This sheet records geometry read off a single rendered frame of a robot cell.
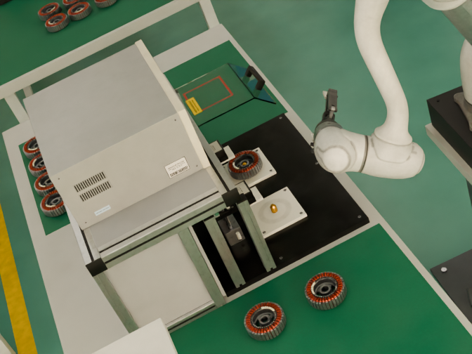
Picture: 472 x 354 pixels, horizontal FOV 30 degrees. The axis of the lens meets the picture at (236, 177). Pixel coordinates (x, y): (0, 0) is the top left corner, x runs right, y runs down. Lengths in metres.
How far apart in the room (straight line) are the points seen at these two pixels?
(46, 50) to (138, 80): 1.66
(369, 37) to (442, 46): 2.28
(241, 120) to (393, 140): 0.94
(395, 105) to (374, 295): 0.52
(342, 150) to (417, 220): 1.39
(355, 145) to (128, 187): 0.61
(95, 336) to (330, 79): 2.26
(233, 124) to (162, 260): 0.89
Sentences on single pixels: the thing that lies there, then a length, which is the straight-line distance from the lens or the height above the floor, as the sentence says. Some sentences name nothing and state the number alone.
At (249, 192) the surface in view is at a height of 0.92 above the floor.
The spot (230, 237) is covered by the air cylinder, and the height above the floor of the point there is 0.80.
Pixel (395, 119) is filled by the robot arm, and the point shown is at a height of 1.13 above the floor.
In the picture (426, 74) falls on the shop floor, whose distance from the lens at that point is 4.34.
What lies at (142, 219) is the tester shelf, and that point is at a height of 1.11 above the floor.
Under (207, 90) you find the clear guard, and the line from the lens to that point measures 2.78.
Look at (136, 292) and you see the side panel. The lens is 2.43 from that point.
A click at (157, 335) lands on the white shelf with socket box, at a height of 1.21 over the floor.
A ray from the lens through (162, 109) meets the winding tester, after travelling 2.33.
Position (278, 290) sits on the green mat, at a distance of 2.52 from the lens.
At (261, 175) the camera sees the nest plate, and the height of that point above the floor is 0.78.
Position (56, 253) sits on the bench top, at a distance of 3.00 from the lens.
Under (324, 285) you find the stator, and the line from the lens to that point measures 2.45.
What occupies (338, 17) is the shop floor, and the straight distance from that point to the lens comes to 4.93.
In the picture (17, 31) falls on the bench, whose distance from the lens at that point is 4.41.
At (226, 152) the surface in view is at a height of 0.88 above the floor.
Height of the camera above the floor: 2.59
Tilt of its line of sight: 39 degrees down
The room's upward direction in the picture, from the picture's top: 23 degrees counter-clockwise
